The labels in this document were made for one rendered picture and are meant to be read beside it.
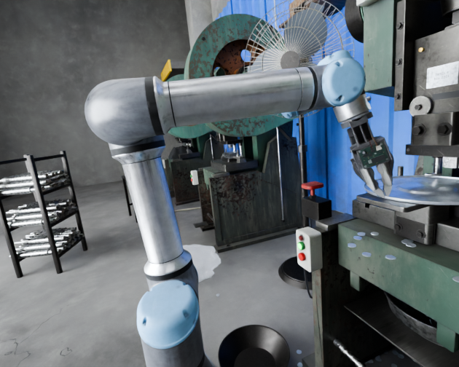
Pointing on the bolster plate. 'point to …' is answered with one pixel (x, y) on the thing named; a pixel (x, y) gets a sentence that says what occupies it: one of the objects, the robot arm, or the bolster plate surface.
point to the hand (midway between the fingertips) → (383, 191)
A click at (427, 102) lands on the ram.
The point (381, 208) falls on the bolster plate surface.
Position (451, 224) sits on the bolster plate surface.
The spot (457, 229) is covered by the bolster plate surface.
